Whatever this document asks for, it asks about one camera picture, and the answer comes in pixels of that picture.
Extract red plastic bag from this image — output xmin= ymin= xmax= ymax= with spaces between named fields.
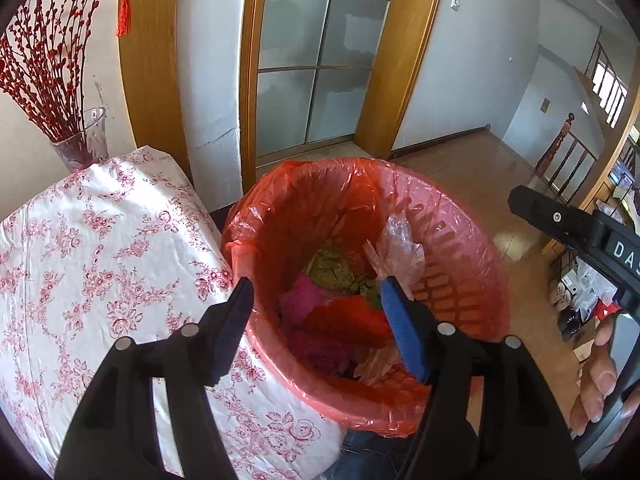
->
xmin=299 ymin=295 xmax=393 ymax=350

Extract clear plastic bag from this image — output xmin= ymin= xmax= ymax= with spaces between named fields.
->
xmin=363 ymin=211 xmax=426 ymax=300

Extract pink paper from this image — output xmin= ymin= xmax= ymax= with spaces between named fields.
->
xmin=279 ymin=272 xmax=336 ymax=330

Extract yellow green wrapper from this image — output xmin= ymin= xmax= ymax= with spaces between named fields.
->
xmin=305 ymin=245 xmax=382 ymax=310

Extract clear bubble wrap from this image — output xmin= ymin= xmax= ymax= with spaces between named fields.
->
xmin=354 ymin=341 xmax=401 ymax=385

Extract person right hand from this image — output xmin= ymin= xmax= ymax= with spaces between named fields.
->
xmin=570 ymin=314 xmax=618 ymax=436

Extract wooden stair railing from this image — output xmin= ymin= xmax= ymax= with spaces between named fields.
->
xmin=535 ymin=113 xmax=597 ymax=204

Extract floral white table cloth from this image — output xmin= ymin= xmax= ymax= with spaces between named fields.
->
xmin=1 ymin=148 xmax=344 ymax=479

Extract red bin liner bag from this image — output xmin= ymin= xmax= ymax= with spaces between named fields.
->
xmin=220 ymin=156 xmax=511 ymax=438

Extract glass vase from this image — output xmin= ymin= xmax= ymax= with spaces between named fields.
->
xmin=52 ymin=106 xmax=110 ymax=174

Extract frosted glass sliding door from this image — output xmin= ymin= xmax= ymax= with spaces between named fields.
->
xmin=256 ymin=0 xmax=392 ymax=160

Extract red berry branches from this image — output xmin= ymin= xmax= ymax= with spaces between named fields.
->
xmin=1 ymin=0 xmax=100 ymax=143

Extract wooden door frame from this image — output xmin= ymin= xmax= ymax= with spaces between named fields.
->
xmin=239 ymin=0 xmax=440 ymax=192

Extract wooden arch frame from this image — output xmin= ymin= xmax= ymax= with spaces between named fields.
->
xmin=118 ymin=0 xmax=192 ymax=177

